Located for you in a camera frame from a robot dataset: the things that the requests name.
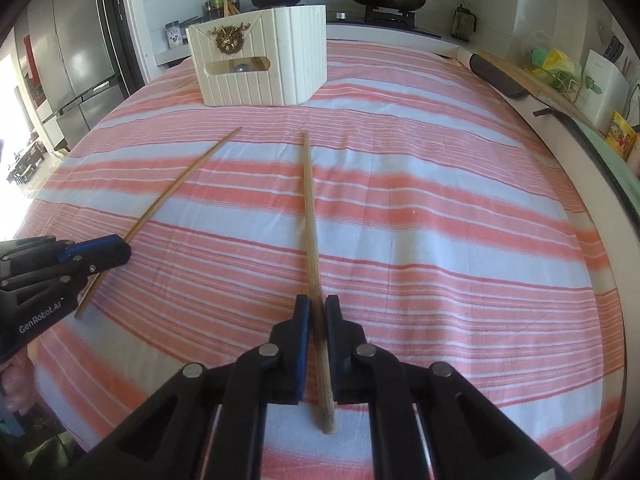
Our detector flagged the dark low cabinet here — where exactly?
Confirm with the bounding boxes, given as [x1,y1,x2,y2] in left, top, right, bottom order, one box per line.
[7,140,46,186]

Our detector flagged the black gas stove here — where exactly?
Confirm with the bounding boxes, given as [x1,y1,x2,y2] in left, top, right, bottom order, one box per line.
[326,5,443,38]

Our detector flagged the person's left hand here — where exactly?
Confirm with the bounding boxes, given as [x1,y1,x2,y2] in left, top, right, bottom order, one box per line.
[0,350,37,411]

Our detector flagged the white knife block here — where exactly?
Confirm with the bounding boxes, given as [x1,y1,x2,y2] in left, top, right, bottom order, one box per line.
[580,49,633,126]

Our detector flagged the silver refrigerator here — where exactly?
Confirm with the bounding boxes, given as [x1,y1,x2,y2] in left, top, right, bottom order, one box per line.
[12,0,133,148]

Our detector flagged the white ribbed storage box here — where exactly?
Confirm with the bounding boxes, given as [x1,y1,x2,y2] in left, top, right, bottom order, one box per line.
[186,4,328,107]

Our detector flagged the yellow snack packet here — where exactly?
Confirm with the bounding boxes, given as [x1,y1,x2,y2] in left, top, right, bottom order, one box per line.
[606,112,638,161]

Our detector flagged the black oblong object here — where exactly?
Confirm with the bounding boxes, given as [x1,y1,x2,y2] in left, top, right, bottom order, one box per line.
[469,53,528,100]

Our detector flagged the wooden chopstick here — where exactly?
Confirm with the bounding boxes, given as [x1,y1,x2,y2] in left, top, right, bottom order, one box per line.
[299,131,337,435]
[75,127,244,321]

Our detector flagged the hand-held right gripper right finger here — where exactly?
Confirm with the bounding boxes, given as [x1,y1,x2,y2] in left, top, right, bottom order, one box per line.
[325,294,571,480]

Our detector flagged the pink striped tablecloth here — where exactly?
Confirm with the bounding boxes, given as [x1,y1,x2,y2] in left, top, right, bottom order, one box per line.
[30,40,626,480]

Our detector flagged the green yellow plastic bags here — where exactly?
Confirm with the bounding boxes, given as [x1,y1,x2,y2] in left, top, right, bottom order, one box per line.
[522,30,583,78]

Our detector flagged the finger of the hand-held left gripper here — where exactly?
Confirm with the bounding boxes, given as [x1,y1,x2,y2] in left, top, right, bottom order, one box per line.
[0,235,121,264]
[0,241,132,291]

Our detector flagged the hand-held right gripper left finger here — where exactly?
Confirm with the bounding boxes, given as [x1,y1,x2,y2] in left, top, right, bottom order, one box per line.
[65,294,312,480]

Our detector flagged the glass oil jug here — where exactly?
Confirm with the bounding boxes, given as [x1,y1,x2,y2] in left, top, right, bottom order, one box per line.
[451,4,478,42]

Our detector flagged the metal wire rack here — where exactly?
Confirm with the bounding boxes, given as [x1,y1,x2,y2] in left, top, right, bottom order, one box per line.
[545,72,583,101]

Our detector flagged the black curved rail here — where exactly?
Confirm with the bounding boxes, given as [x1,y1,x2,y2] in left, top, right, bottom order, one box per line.
[532,107,640,231]

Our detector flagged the wooden cutting board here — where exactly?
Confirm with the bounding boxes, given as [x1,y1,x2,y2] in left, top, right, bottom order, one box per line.
[477,50,606,131]

